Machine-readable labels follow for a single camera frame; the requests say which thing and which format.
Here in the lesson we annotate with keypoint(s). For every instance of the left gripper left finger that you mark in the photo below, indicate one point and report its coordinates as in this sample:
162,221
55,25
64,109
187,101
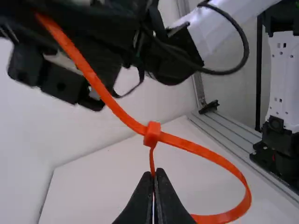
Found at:
140,203

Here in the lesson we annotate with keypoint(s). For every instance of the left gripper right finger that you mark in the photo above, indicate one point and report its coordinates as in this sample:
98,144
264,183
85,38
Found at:
168,203

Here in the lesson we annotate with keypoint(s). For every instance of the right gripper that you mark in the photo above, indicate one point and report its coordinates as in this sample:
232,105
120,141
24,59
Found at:
98,30

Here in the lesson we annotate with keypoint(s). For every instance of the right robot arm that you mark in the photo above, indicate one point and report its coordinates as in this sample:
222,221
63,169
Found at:
210,30

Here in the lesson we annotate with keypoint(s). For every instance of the silver rails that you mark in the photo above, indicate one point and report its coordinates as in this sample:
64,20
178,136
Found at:
233,137

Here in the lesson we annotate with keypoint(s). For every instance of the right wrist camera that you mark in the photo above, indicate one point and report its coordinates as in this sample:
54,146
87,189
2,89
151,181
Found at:
60,86

